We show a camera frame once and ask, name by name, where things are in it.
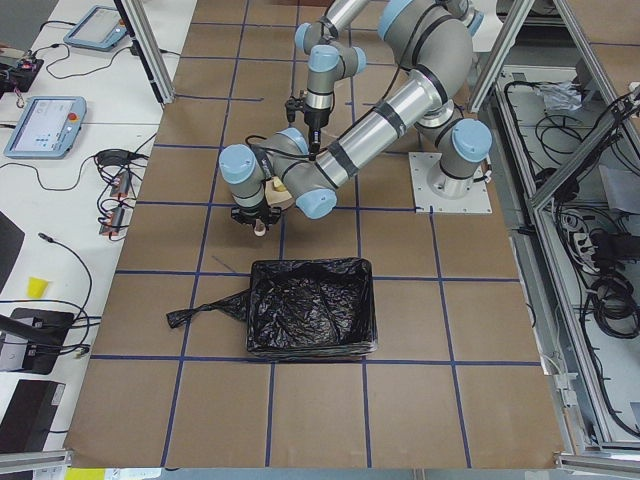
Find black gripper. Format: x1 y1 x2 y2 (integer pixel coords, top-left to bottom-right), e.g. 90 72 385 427
230 203 281 229
304 105 329 160

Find beige plastic dustpan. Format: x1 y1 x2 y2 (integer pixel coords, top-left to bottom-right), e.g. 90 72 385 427
253 176 294 236

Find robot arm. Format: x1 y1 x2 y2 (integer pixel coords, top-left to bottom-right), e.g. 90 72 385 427
295 1 484 160
219 1 492 235

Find black bag lined bin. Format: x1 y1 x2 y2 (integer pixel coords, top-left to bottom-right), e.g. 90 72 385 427
166 257 378 360

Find teach pendant near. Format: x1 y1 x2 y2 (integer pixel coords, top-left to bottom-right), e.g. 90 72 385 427
4 96 87 160

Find teach pendant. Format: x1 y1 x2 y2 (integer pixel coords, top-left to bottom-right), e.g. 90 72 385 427
4 96 87 160
63 5 127 52

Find teach pendant far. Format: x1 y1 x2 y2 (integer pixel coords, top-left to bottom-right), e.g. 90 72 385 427
63 5 127 52

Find yellow cup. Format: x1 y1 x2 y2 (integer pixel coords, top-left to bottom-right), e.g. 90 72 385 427
26 276 51 300

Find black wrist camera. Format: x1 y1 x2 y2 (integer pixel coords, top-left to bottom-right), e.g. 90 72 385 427
284 90 306 124

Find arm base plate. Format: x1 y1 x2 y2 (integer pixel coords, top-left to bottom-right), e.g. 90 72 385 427
409 152 492 215

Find power adapters and cables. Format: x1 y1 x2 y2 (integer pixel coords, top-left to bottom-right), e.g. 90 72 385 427
29 147 151 241

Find aluminium frame post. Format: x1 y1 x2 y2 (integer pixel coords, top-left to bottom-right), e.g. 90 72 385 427
114 0 175 105

